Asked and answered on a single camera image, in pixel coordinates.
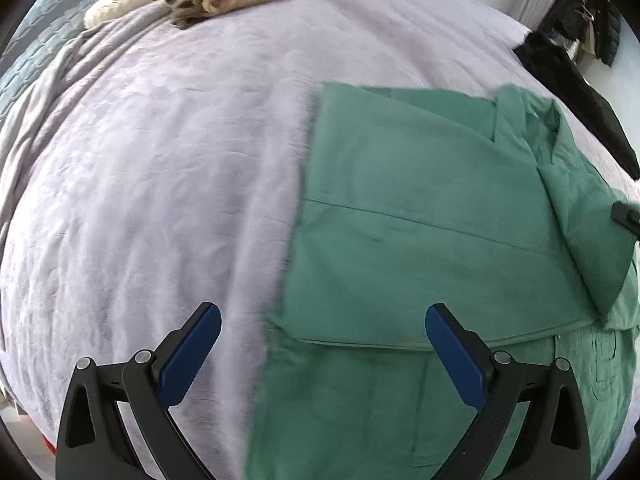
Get grey quilted bedspread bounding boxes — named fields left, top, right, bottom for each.
left=0, top=0, right=166, bottom=111

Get black garment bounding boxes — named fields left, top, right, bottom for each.
left=513, top=30, right=640, bottom=181

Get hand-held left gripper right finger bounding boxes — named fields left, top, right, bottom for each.
left=425, top=303, right=593, bottom=480

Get cream pillow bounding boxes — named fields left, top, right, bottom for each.
left=83, top=0, right=167, bottom=30

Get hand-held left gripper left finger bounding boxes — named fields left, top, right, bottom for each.
left=56, top=301, right=223, bottom=480

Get lavender plush blanket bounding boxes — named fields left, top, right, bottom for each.
left=0, top=0, right=640, bottom=480

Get green shirt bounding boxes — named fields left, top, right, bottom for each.
left=243, top=81, right=640, bottom=480

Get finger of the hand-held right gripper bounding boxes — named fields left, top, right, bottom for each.
left=611, top=200, right=640, bottom=241

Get dark hanging clothes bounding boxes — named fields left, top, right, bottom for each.
left=539, top=0, right=624, bottom=67

